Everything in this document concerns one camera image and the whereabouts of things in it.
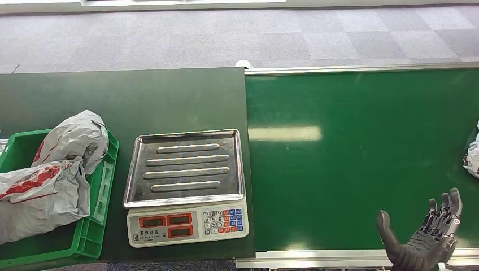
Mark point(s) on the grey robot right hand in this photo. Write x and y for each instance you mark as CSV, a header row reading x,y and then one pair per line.
x,y
419,250

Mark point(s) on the grey package with red print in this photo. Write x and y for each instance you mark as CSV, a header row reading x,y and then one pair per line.
x,y
37,209

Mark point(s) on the crumpled grey package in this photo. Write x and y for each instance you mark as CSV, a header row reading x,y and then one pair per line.
x,y
473,161

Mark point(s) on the pale grey plastic bag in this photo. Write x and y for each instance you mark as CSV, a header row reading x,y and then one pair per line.
x,y
3,146

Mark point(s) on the white electronic weighing scale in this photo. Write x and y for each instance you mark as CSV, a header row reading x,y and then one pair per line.
x,y
187,168

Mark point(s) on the white conveyor roller end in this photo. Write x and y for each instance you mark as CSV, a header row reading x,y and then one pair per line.
x,y
244,64

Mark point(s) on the green conveyor belt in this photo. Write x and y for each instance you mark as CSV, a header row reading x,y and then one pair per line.
x,y
318,187

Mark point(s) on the green plastic crate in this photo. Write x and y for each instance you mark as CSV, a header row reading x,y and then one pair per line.
x,y
89,239

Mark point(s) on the aluminium conveyor side rail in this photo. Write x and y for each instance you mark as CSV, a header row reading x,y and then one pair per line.
x,y
355,68
318,258

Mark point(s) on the grey package with black label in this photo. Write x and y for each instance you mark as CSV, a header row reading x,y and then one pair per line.
x,y
75,138

